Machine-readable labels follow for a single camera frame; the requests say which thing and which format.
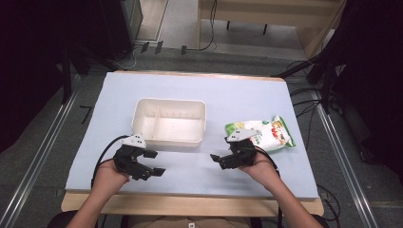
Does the light blue table mat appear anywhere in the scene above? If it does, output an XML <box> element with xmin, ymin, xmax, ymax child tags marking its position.
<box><xmin>65</xmin><ymin>71</ymin><xmax>319</xmax><ymax>200</ymax></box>

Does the bundle of black floor cables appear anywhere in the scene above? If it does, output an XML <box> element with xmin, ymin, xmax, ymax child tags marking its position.
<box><xmin>286</xmin><ymin>60</ymin><xmax>341</xmax><ymax>151</ymax></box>

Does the dark curtain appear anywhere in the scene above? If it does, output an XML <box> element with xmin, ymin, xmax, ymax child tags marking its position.
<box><xmin>0</xmin><ymin>0</ymin><xmax>110</xmax><ymax>153</ymax></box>
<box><xmin>317</xmin><ymin>0</ymin><xmax>403</xmax><ymax>179</ymax></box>

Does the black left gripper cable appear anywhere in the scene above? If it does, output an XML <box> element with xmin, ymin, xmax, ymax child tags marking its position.
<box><xmin>90</xmin><ymin>134</ymin><xmax>131</xmax><ymax>189</ymax></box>

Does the person's right hand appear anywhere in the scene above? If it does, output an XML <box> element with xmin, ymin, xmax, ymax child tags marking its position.
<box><xmin>238</xmin><ymin>151</ymin><xmax>281</xmax><ymax>192</ymax></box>

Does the black cabinet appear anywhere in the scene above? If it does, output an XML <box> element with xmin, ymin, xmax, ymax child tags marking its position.
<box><xmin>99</xmin><ymin>0</ymin><xmax>144</xmax><ymax>63</ymax></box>

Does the white divided plastic container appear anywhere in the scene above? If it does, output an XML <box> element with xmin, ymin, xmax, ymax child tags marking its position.
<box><xmin>130</xmin><ymin>97</ymin><xmax>208</xmax><ymax>149</ymax></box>

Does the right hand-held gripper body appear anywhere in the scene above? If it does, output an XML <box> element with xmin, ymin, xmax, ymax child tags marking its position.
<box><xmin>225</xmin><ymin>127</ymin><xmax>261</xmax><ymax>170</ymax></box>

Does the light wooden bench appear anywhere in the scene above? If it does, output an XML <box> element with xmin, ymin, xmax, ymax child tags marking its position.
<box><xmin>197</xmin><ymin>0</ymin><xmax>348</xmax><ymax>60</ymax></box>

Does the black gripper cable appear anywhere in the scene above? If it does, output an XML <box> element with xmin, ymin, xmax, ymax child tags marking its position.
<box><xmin>252</xmin><ymin>145</ymin><xmax>284</xmax><ymax>228</ymax></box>
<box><xmin>90</xmin><ymin>134</ymin><xmax>131</xmax><ymax>189</ymax></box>

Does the black floor cable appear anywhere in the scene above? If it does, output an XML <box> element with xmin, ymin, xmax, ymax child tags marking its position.
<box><xmin>185</xmin><ymin>0</ymin><xmax>219</xmax><ymax>52</ymax></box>

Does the person's beige clothing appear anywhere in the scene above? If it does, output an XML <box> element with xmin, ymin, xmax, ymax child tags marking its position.
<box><xmin>127</xmin><ymin>215</ymin><xmax>255</xmax><ymax>228</ymax></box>

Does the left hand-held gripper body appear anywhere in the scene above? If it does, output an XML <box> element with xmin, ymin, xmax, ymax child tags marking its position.
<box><xmin>112</xmin><ymin>133</ymin><xmax>153</xmax><ymax>182</ymax></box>

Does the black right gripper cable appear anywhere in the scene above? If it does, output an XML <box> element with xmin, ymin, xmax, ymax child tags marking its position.
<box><xmin>252</xmin><ymin>145</ymin><xmax>284</xmax><ymax>228</ymax></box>

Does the green white snack bag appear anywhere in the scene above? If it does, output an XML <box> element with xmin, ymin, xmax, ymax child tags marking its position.
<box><xmin>224</xmin><ymin>115</ymin><xmax>297</xmax><ymax>154</ymax></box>

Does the person's left hand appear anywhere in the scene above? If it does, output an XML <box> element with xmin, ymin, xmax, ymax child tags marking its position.
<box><xmin>91</xmin><ymin>158</ymin><xmax>131</xmax><ymax>195</ymax></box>

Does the metal floor rail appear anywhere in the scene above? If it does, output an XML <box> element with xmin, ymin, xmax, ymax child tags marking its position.
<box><xmin>312</xmin><ymin>89</ymin><xmax>379</xmax><ymax>228</ymax></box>
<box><xmin>0</xmin><ymin>88</ymin><xmax>82</xmax><ymax>228</ymax></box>

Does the black stand leg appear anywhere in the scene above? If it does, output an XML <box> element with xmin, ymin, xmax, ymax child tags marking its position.
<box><xmin>271</xmin><ymin>56</ymin><xmax>324</xmax><ymax>79</ymax></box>

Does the white floor cable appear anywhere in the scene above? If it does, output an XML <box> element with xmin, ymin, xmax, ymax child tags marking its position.
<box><xmin>117</xmin><ymin>44</ymin><xmax>144</xmax><ymax>71</ymax></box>

